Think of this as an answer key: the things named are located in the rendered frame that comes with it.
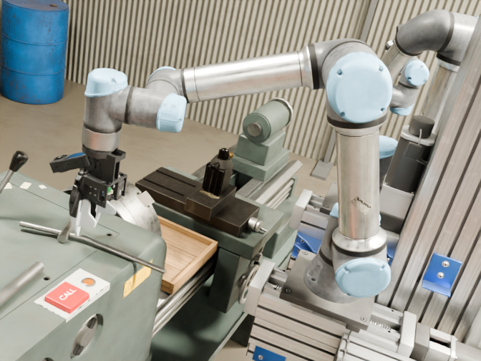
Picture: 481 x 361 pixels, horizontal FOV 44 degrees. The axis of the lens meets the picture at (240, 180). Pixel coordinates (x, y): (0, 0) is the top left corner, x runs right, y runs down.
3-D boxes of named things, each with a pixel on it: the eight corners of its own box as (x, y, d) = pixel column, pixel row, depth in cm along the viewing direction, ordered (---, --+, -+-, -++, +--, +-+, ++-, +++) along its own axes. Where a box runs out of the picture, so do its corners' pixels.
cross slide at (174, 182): (237, 238, 206) (240, 227, 204) (133, 193, 219) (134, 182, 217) (258, 217, 221) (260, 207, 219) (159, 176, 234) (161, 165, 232)
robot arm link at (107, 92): (127, 84, 111) (81, 74, 110) (121, 137, 116) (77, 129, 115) (135, 71, 118) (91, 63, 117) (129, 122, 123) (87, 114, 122)
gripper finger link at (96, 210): (112, 232, 132) (109, 201, 126) (89, 222, 133) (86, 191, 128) (119, 224, 134) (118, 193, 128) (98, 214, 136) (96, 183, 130)
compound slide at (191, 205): (209, 220, 204) (212, 208, 201) (183, 210, 207) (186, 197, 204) (234, 198, 221) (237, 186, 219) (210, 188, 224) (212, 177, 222)
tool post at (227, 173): (218, 197, 209) (224, 172, 205) (200, 189, 212) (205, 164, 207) (227, 189, 216) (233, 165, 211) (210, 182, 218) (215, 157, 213)
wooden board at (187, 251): (172, 295, 182) (174, 284, 180) (76, 248, 192) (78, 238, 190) (216, 251, 207) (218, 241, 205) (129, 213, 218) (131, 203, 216)
